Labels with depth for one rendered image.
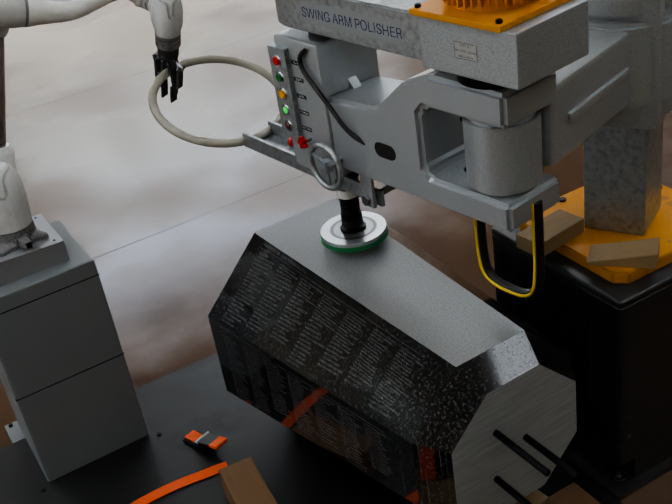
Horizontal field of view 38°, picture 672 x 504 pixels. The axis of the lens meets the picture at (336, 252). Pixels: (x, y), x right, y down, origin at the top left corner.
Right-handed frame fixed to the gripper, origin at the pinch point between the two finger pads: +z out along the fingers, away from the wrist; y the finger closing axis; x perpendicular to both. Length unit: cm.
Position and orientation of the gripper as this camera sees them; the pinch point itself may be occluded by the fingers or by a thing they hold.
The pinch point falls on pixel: (169, 91)
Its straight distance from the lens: 367.4
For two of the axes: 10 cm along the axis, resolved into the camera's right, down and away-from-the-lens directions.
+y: 8.2, 4.8, -3.1
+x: 5.6, -5.7, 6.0
